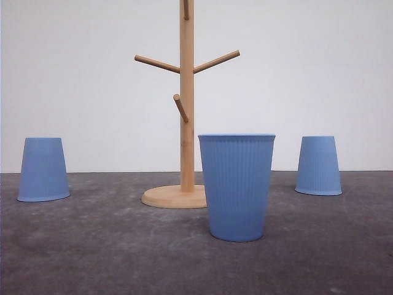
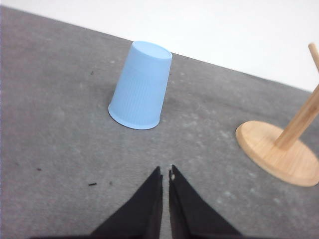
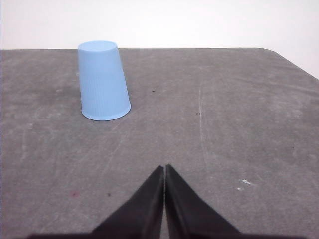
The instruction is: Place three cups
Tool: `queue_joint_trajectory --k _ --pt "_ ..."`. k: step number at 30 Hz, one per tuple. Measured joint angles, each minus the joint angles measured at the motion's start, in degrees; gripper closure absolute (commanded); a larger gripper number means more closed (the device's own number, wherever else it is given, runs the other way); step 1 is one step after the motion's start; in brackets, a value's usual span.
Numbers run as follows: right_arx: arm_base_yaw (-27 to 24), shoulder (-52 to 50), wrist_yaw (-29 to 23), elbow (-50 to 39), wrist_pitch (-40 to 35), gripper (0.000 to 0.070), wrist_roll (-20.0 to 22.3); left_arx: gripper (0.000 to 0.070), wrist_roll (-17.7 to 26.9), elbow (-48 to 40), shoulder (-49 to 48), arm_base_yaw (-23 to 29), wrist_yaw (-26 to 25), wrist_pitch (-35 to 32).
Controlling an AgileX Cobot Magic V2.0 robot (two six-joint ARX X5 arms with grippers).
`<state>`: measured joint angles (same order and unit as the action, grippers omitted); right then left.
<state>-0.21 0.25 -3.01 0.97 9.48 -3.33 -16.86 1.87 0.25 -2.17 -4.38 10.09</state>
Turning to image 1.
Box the blue ribbed cup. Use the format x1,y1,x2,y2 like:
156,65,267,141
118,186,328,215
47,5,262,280
198,133,276,242
295,136,342,196
17,137,70,202

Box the wooden cup tree stand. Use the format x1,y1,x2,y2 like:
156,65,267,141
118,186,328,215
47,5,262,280
134,1,240,209

